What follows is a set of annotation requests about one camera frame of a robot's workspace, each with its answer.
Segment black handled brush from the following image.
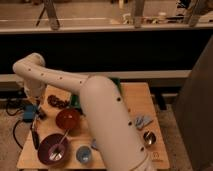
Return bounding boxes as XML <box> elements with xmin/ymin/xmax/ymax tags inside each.
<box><xmin>31</xmin><ymin>116</ymin><xmax>40</xmax><ymax>150</ymax></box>

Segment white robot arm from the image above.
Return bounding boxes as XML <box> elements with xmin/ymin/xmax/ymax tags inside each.
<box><xmin>13</xmin><ymin>53</ymin><xmax>156</xmax><ymax>171</ymax></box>

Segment red bowl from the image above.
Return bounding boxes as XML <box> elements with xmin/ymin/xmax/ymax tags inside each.
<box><xmin>55</xmin><ymin>108</ymin><xmax>80</xmax><ymax>130</ymax></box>

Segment purple bowl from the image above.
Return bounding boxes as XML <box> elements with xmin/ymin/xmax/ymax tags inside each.
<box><xmin>37</xmin><ymin>133</ymin><xmax>69</xmax><ymax>166</ymax></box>

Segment green plastic tray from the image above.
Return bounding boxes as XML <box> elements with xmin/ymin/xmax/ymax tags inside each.
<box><xmin>69</xmin><ymin>77</ymin><xmax>122</xmax><ymax>111</ymax></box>

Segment light blue cloth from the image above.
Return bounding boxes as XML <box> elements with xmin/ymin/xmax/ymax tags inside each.
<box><xmin>134</xmin><ymin>115</ymin><xmax>153</xmax><ymax>130</ymax></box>

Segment blue sponge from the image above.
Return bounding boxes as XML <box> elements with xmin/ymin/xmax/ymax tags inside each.
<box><xmin>91</xmin><ymin>139</ymin><xmax>98</xmax><ymax>151</ymax></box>

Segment small metal cup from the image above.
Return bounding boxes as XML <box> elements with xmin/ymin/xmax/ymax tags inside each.
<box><xmin>143</xmin><ymin>131</ymin><xmax>156</xmax><ymax>147</ymax></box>

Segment small blue cup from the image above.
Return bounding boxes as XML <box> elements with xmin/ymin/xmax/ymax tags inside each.
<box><xmin>76</xmin><ymin>146</ymin><xmax>92</xmax><ymax>164</ymax></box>

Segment blue electronic box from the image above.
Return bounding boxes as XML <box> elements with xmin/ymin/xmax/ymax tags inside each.
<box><xmin>23</xmin><ymin>105</ymin><xmax>38</xmax><ymax>122</ymax></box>

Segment metal spoon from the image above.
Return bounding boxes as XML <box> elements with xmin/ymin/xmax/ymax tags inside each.
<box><xmin>49</xmin><ymin>130</ymin><xmax>69</xmax><ymax>161</ymax></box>

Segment black cable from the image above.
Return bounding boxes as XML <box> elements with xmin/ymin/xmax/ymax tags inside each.
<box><xmin>5</xmin><ymin>97</ymin><xmax>25</xmax><ymax>150</ymax></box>

